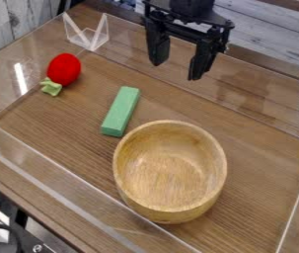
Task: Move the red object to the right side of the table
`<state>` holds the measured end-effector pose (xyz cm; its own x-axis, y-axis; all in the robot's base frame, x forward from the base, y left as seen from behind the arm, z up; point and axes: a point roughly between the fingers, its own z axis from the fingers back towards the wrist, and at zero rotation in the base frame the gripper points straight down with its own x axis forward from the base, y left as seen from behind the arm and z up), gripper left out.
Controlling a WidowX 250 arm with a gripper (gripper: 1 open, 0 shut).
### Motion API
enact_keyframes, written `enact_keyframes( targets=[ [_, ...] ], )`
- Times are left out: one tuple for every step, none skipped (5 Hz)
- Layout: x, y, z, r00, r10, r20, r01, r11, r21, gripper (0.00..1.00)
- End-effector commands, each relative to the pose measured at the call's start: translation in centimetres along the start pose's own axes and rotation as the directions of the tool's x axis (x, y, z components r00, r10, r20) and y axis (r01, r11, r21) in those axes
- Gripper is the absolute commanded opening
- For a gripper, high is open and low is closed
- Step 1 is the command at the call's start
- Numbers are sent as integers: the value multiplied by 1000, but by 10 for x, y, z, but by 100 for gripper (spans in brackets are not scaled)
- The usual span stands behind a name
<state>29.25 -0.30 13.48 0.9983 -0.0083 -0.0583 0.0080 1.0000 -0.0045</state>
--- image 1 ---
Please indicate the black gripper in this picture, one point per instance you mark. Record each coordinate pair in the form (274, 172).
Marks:
(190, 20)

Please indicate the red plush strawberry toy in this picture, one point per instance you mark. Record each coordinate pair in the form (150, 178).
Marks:
(62, 73)

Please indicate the green rectangular block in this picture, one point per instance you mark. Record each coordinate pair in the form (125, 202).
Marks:
(121, 111)

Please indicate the wooden bowl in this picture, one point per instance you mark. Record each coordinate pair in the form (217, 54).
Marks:
(170, 170)

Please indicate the clear acrylic corner bracket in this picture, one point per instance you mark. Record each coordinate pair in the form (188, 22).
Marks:
(87, 38)

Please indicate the clear acrylic tray wall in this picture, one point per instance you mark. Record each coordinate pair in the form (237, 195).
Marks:
(89, 219)

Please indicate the black table leg bracket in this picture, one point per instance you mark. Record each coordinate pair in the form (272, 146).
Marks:
(31, 243)

